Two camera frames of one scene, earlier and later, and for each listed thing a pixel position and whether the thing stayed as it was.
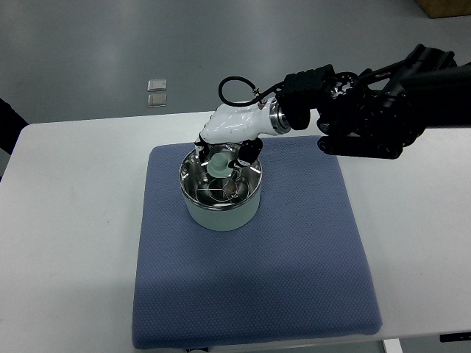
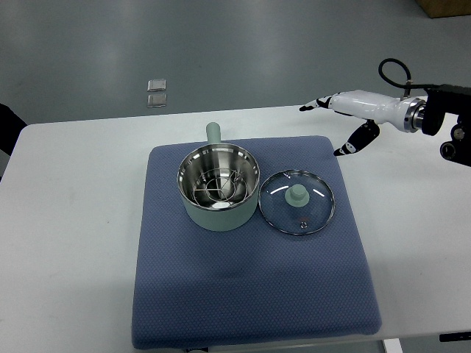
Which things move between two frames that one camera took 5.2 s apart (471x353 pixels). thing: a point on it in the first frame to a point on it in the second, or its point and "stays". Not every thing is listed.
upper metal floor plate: x=157 y=84 stays
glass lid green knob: x=213 y=183 to x=296 y=202
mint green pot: x=227 y=203 stays
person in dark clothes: x=11 y=125 stays
